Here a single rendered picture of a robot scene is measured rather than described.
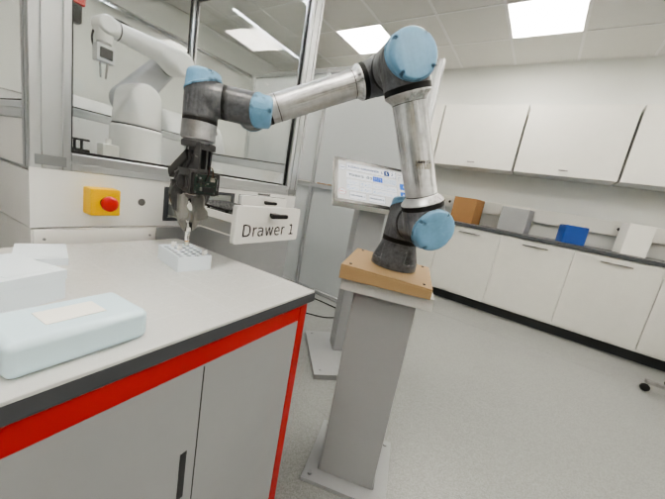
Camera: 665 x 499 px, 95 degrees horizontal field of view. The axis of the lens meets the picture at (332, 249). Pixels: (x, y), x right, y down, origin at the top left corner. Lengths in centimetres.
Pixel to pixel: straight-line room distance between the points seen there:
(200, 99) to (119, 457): 66
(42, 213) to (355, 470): 122
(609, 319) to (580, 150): 164
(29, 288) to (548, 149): 400
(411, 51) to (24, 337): 81
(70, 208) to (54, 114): 23
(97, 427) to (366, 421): 84
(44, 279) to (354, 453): 104
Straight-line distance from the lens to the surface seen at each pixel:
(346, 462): 132
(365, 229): 178
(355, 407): 117
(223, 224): 95
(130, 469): 64
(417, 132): 83
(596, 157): 403
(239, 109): 77
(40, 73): 104
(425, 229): 83
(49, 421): 51
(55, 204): 104
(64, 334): 48
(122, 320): 51
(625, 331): 378
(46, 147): 102
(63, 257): 87
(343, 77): 93
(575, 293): 367
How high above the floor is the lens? 102
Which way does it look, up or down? 11 degrees down
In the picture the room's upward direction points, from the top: 10 degrees clockwise
